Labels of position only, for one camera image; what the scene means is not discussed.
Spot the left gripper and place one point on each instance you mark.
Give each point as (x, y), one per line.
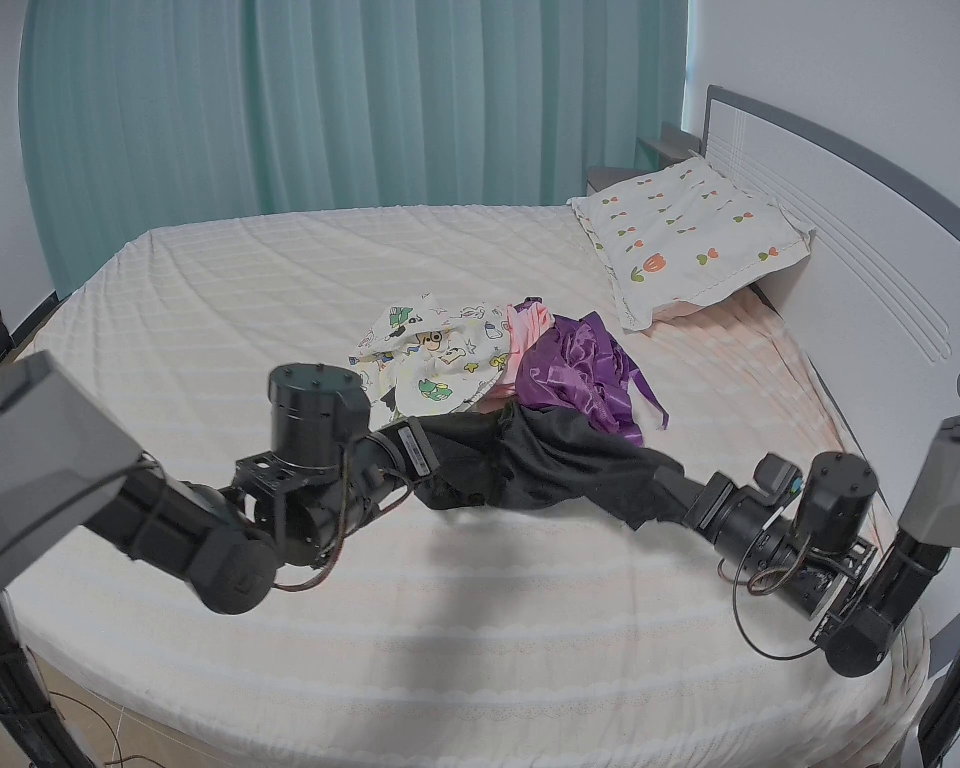
(405, 457)

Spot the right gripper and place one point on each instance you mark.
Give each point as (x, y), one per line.
(742, 525)

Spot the black T-shirt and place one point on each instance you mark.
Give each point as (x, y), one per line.
(540, 465)

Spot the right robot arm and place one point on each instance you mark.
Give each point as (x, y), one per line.
(840, 495)

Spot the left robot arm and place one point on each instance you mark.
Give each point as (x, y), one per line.
(187, 540)

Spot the bed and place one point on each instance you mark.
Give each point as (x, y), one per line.
(300, 285)

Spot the white printed pyjama garment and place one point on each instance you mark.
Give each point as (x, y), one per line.
(427, 360)

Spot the pink garment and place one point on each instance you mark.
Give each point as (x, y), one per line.
(529, 330)

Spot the purple garment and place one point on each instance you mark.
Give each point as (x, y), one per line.
(570, 367)

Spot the white printed pillow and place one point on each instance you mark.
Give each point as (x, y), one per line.
(690, 232)

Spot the grey bedside table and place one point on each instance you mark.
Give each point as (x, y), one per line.
(622, 180)

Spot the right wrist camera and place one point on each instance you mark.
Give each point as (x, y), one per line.
(772, 480)

